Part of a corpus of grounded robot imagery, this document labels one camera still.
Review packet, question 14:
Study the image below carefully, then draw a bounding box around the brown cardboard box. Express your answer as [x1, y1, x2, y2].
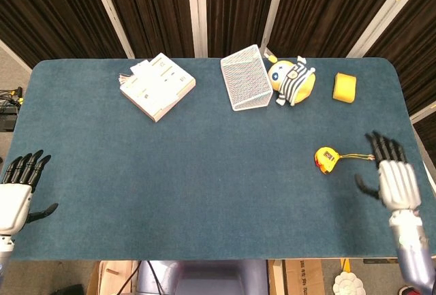
[268, 259, 326, 295]

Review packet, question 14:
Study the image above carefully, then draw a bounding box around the white wooden box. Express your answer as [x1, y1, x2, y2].
[118, 52, 197, 123]

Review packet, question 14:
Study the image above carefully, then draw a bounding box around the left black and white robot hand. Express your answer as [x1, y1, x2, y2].
[0, 149, 59, 235]

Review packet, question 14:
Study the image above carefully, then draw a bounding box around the yellow tape measure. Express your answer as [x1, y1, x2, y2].
[313, 146, 371, 175]

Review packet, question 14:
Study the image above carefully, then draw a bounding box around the white flower shaped object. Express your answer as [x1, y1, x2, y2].
[332, 272, 362, 295]

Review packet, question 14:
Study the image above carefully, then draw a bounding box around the black cable bundle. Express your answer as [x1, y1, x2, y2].
[0, 86, 25, 108]

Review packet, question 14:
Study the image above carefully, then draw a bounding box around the blue felt table mat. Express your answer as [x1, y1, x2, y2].
[7, 57, 429, 262]

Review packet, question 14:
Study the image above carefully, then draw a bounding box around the white frame post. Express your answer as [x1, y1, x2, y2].
[186, 0, 208, 58]
[87, 0, 136, 59]
[260, 0, 289, 54]
[347, 0, 429, 58]

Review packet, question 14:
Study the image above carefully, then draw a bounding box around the yellow plush toy striped shirt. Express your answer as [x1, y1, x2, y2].
[265, 55, 317, 107]

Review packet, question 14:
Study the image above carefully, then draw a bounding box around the dark brown curtain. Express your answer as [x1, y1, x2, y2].
[0, 0, 436, 146]

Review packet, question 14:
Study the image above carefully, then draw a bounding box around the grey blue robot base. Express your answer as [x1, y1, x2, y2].
[136, 260, 270, 295]

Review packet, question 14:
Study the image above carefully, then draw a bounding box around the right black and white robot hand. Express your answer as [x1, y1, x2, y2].
[354, 130, 422, 213]

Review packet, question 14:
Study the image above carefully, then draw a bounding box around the yellow sponge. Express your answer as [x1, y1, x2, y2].
[332, 72, 358, 102]

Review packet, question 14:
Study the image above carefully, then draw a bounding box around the white wire mesh basket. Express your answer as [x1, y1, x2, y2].
[220, 44, 275, 112]

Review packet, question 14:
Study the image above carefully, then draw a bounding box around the light wooden board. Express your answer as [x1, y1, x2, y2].
[87, 260, 139, 295]

